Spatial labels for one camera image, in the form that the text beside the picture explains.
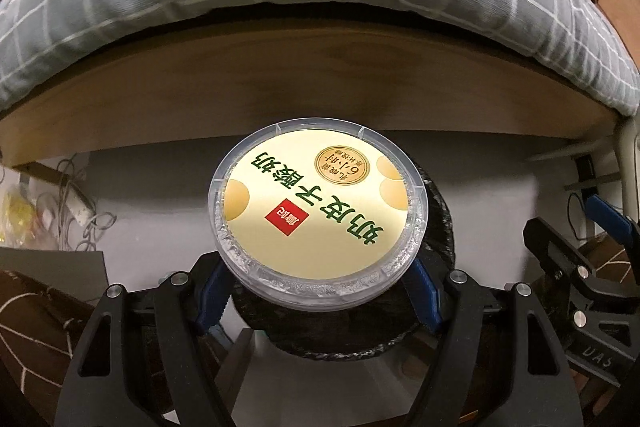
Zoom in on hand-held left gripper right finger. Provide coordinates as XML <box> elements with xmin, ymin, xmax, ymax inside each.
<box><xmin>404</xmin><ymin>252</ymin><xmax>586</xmax><ymax>427</ymax></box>

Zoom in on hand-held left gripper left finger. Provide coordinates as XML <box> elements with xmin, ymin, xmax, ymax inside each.
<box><xmin>55</xmin><ymin>252</ymin><xmax>236</xmax><ymax>427</ymax></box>

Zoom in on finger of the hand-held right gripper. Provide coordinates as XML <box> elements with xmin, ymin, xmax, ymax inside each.
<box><xmin>586</xmin><ymin>194</ymin><xmax>640</xmax><ymax>268</ymax></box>
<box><xmin>522</xmin><ymin>217</ymin><xmax>608</xmax><ymax>343</ymax></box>

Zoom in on black-lined trash bin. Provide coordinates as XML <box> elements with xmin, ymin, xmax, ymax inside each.
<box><xmin>235</xmin><ymin>167</ymin><xmax>457</xmax><ymax>364</ymax></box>

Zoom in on yellow yogurt cup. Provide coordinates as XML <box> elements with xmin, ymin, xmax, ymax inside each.
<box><xmin>207</xmin><ymin>119</ymin><xmax>431</xmax><ymax>310</ymax></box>

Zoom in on brown leaf-pattern mat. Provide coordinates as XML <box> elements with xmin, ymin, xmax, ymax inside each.
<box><xmin>0</xmin><ymin>269</ymin><xmax>108</xmax><ymax>388</ymax></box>
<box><xmin>575</xmin><ymin>239</ymin><xmax>640</xmax><ymax>298</ymax></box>

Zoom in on dark flat board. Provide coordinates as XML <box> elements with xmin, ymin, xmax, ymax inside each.
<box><xmin>0</xmin><ymin>247</ymin><xmax>108</xmax><ymax>303</ymax></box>

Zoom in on white power strip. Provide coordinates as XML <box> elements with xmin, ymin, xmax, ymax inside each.
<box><xmin>64</xmin><ymin>187</ymin><xmax>97</xmax><ymax>228</ymax></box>

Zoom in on yellow plastic bag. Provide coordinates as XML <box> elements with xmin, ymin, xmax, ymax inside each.
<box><xmin>0</xmin><ymin>187</ymin><xmax>38</xmax><ymax>253</ymax></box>

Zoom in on grey cables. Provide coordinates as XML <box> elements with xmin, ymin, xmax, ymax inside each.
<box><xmin>30</xmin><ymin>157</ymin><xmax>118</xmax><ymax>253</ymax></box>

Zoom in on wooden bed frame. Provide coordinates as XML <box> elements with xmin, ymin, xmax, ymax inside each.
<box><xmin>0</xmin><ymin>19</ymin><xmax>633</xmax><ymax>170</ymax></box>

